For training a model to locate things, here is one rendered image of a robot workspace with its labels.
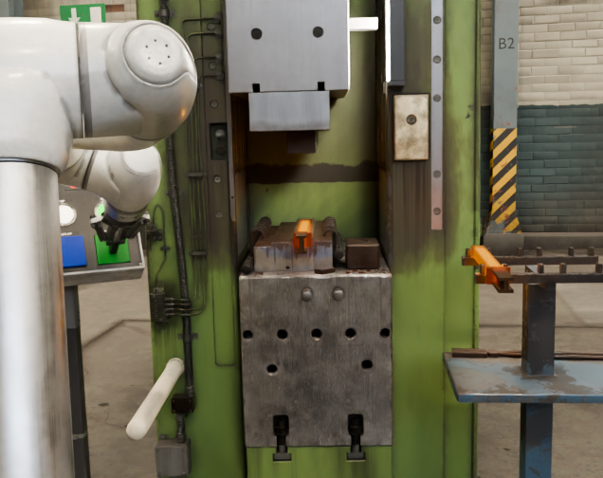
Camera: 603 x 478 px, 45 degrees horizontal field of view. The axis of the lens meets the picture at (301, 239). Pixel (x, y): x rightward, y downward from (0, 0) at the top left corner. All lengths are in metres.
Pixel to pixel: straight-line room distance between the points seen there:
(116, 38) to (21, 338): 0.33
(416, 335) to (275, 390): 0.44
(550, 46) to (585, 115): 0.77
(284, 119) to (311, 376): 0.65
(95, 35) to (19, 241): 0.24
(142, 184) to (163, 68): 0.58
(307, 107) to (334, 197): 0.55
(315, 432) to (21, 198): 1.28
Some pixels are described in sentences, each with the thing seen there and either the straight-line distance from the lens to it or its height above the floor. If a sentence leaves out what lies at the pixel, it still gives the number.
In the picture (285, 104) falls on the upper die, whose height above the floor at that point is 1.33.
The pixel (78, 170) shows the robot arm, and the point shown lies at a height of 1.21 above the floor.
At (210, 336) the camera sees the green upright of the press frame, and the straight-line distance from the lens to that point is 2.08.
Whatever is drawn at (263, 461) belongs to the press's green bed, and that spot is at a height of 0.43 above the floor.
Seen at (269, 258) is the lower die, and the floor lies 0.95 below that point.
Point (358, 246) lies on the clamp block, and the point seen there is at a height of 0.98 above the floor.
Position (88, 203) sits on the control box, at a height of 1.11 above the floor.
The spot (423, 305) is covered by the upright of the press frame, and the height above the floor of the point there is 0.78.
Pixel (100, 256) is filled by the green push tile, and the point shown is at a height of 0.99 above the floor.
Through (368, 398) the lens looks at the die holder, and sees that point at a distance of 1.90.
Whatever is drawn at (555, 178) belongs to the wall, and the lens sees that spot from 7.90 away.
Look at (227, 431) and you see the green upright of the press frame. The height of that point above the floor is 0.43.
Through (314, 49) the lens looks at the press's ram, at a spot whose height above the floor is 1.46.
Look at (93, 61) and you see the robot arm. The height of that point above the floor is 1.35.
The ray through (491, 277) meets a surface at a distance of 1.52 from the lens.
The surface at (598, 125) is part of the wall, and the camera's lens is 7.96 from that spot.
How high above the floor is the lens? 1.27
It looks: 8 degrees down
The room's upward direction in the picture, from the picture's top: 1 degrees counter-clockwise
